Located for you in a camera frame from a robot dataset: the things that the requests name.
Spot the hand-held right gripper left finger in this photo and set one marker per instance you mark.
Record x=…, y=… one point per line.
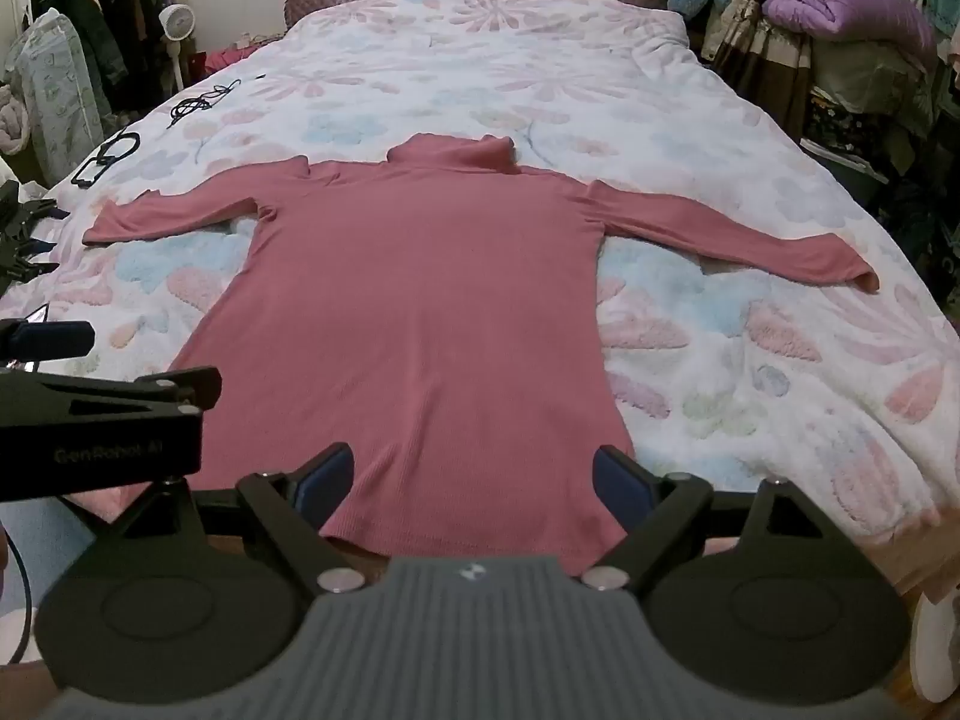
x=330, y=478

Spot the floral fleece blanket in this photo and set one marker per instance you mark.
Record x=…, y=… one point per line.
x=525, y=67

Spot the rack of hanging clothes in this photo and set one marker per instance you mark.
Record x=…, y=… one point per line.
x=97, y=7

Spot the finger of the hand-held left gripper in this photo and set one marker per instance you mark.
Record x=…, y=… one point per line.
x=52, y=339
x=150, y=388

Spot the pink turtleneck sweater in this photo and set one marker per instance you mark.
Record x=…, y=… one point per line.
x=420, y=300

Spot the white slipper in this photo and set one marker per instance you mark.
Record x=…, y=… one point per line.
x=937, y=645

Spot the pile of dark clothes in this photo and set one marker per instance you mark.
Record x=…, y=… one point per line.
x=877, y=105

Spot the pale padded jacket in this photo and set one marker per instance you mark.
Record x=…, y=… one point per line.
x=56, y=82

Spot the brown striped cloth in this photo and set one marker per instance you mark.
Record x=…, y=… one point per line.
x=757, y=52

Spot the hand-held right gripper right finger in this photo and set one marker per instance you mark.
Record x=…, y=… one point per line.
x=619, y=484

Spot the magenta cloth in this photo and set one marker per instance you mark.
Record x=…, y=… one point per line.
x=225, y=58

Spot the white standing fan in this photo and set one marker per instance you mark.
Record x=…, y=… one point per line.
x=178, y=22

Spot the black clamp tool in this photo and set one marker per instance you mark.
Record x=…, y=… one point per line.
x=22, y=236

